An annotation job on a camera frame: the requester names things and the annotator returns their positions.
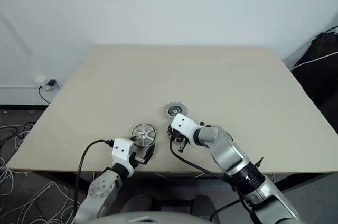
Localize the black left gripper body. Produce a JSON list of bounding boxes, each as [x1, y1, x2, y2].
[[128, 152, 148, 169]]

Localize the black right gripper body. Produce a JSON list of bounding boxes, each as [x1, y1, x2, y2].
[[171, 133, 191, 153]]

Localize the silver spoked rotor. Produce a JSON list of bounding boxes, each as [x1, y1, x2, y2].
[[130, 123, 158, 147]]

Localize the grey round motor lid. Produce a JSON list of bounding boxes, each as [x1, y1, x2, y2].
[[164, 101, 187, 122]]

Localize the silver robot torso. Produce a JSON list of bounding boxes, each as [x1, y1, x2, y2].
[[87, 202, 256, 224]]

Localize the black bag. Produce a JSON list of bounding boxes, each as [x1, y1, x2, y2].
[[290, 31, 338, 110]]

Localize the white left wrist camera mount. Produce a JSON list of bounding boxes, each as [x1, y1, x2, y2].
[[111, 137, 136, 177]]

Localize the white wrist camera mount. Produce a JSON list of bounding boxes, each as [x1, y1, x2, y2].
[[111, 137, 136, 177], [171, 114, 203, 146]]

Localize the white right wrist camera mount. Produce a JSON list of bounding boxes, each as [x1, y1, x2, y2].
[[171, 114, 203, 146]]

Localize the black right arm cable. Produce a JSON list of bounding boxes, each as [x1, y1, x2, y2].
[[168, 139, 255, 222]]

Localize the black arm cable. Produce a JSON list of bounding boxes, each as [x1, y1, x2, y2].
[[75, 139, 115, 210], [168, 139, 255, 222]]

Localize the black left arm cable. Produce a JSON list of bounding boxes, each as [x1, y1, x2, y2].
[[75, 139, 115, 210]]

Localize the black adapter cable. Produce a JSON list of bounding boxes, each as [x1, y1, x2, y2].
[[38, 83, 51, 105]]

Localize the tangled white floor cables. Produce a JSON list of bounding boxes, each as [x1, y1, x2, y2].
[[0, 120, 81, 224]]

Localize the white wall power outlet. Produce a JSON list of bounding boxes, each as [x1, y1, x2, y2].
[[33, 75, 63, 91]]

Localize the white cable over bag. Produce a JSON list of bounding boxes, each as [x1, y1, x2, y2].
[[289, 51, 338, 71]]

